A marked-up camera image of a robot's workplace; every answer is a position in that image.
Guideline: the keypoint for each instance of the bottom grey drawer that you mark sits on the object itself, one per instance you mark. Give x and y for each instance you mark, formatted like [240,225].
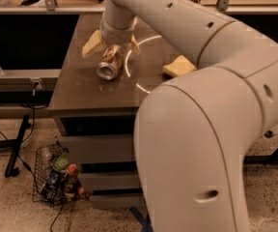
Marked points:
[113,201]

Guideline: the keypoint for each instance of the grey drawer cabinet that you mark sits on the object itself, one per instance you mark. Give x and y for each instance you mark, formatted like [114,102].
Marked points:
[83,104]

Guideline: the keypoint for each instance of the top grey drawer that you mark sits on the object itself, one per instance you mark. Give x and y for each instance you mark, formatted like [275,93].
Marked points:
[99,148]

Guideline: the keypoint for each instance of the yellow sponge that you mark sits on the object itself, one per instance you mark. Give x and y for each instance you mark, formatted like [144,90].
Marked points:
[180,66]

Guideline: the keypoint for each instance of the black table leg left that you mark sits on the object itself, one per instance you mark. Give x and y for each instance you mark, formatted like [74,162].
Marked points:
[15,145]

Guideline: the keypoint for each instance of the grey drawer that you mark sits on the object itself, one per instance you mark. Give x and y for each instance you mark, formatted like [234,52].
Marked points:
[113,201]
[99,148]
[109,180]

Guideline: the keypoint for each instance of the middle grey drawer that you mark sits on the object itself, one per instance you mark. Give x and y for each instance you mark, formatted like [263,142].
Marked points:
[109,180]

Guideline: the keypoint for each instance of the clear bottle in basket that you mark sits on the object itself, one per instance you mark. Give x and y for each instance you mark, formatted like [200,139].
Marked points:
[47,158]

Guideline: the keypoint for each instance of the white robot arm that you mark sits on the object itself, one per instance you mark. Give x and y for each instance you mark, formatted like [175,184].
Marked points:
[192,132]

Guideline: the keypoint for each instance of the orange soda can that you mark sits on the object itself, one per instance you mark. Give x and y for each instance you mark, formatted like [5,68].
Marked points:
[111,62]

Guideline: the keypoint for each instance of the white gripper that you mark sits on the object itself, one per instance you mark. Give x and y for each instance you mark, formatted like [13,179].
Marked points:
[117,36]

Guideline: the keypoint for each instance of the green lid container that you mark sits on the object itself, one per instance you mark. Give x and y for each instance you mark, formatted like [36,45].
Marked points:
[60,163]

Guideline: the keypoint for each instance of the wire basket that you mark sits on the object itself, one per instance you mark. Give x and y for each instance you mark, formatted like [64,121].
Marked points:
[59,187]

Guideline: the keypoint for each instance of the black table leg right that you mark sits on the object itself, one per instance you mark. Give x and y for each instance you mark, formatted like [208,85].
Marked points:
[274,155]

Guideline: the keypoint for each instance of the black table leg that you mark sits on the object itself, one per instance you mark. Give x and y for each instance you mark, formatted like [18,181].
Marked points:
[274,155]
[15,145]

